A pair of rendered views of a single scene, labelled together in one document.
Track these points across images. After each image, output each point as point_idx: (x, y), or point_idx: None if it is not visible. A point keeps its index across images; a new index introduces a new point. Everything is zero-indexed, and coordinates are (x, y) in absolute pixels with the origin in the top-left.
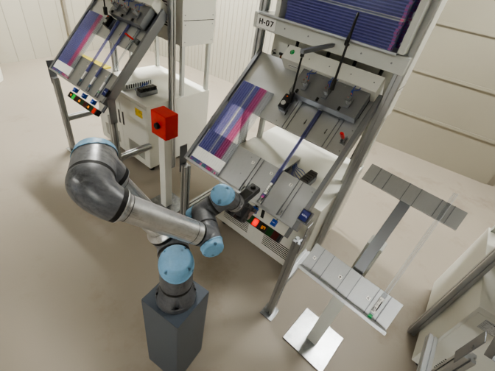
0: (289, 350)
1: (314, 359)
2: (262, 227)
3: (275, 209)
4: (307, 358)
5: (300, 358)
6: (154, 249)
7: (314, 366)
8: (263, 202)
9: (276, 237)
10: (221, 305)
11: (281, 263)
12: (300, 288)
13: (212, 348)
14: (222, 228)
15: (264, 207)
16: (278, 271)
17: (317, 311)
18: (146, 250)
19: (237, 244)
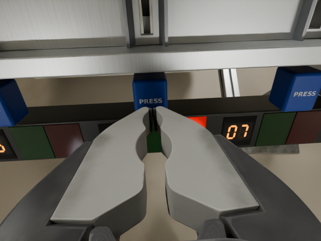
0: (256, 158)
1: (284, 146)
2: (233, 131)
3: (279, 5)
4: (279, 151)
5: (271, 155)
6: (12, 196)
7: (290, 152)
8: (168, 14)
9: (316, 128)
10: (155, 180)
11: (176, 71)
12: (214, 80)
13: (191, 233)
14: (63, 85)
15: (223, 53)
16: (176, 82)
17: (248, 90)
18: (3, 207)
19: (102, 90)
